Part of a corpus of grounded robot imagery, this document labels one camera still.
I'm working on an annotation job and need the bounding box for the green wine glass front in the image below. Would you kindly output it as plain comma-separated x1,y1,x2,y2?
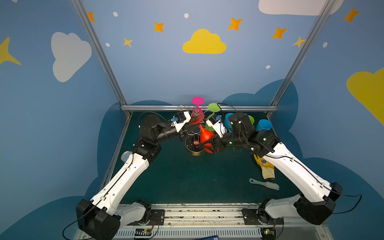
248,115,255,125

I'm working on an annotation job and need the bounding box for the red wine glass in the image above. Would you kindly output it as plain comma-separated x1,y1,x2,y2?
199,125,215,154

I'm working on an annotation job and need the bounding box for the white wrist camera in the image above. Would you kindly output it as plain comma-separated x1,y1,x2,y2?
207,114,226,138
171,111,191,133

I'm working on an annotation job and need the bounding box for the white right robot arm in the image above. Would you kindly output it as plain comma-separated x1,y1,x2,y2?
201,113,343,225

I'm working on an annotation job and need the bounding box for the aluminium frame right post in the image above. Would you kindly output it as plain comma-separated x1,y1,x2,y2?
266,0,337,117

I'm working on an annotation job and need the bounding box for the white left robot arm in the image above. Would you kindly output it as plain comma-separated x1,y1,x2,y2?
76,111,192,240

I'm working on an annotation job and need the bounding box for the yellow black work glove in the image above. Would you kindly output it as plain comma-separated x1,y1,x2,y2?
254,155,276,180

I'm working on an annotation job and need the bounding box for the green wine glass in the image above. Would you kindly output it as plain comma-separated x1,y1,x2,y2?
206,103,221,132
248,115,255,125

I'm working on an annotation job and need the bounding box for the aluminium frame back rail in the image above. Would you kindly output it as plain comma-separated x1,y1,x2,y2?
121,104,278,112

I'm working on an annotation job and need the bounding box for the aluminium frame left post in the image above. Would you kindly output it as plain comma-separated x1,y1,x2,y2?
70,0,127,106

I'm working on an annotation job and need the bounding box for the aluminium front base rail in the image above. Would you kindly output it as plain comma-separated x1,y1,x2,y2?
74,203,331,240

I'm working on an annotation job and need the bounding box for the aluminium frame post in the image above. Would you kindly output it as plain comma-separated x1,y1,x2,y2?
266,0,337,117
70,0,127,106

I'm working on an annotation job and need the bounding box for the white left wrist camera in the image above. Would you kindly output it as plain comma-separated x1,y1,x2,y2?
171,111,191,133

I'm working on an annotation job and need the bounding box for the green wine glass back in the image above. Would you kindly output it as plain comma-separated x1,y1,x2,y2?
206,103,221,132

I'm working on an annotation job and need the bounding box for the grey cleaning brush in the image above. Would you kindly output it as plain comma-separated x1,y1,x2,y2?
249,178,280,191

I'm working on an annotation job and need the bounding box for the blue wine glass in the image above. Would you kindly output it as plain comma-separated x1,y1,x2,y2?
225,113,233,133
256,119,273,131

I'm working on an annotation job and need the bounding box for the gold wire glass rack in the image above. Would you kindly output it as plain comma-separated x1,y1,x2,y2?
177,105,205,156

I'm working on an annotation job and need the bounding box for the pink wine glass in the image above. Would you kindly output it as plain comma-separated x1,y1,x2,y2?
189,97,205,125

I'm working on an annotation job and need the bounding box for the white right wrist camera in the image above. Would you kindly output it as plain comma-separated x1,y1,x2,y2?
207,114,226,138

